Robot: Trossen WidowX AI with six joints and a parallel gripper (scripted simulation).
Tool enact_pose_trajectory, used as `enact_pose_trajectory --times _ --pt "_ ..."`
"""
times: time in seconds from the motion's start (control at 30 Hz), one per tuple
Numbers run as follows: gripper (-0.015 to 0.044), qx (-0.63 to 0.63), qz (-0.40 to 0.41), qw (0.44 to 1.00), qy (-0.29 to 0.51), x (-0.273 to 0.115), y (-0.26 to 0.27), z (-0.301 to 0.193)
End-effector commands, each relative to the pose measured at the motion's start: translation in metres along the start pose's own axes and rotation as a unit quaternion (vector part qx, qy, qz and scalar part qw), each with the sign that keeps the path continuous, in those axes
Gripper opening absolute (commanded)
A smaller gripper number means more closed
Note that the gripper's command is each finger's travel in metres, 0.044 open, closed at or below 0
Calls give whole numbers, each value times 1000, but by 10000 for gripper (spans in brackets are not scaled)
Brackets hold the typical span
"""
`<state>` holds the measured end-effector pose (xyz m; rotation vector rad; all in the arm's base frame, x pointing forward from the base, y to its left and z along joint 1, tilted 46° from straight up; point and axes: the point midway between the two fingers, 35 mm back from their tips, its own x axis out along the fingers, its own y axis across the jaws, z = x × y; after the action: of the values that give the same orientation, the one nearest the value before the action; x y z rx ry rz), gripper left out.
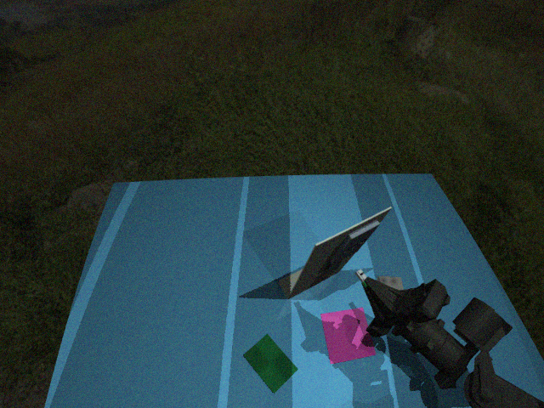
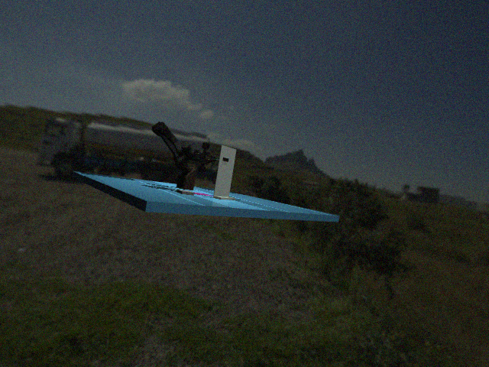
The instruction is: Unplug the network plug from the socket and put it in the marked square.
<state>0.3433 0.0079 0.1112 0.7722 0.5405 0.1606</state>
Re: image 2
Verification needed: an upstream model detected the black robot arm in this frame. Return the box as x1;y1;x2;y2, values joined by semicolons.
151;122;201;174

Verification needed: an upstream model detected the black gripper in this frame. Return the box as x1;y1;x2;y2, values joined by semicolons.
192;142;218;173

